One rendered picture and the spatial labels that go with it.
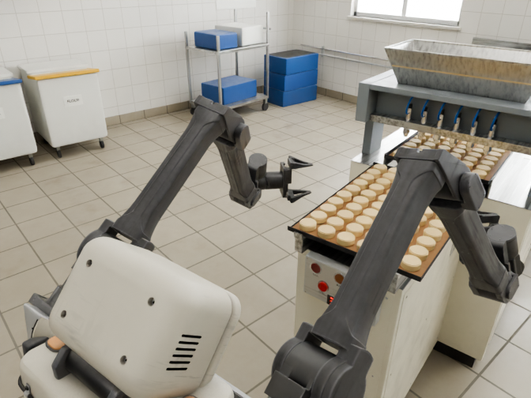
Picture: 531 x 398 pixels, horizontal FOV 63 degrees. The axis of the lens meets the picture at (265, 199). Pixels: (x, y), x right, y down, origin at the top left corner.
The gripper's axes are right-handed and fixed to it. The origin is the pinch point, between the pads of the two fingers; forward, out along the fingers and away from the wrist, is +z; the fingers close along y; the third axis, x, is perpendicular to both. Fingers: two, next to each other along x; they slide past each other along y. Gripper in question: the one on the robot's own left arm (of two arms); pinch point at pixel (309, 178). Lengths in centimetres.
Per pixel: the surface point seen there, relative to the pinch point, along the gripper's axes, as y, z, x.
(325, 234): 7.2, -0.1, 22.8
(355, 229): 6.7, 9.0, 21.8
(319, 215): 6.6, 0.5, 12.9
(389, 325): 29, 16, 38
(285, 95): 77, 71, -413
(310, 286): 25.5, -3.5, 22.4
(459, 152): 6, 70, -30
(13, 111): 45, -188, -254
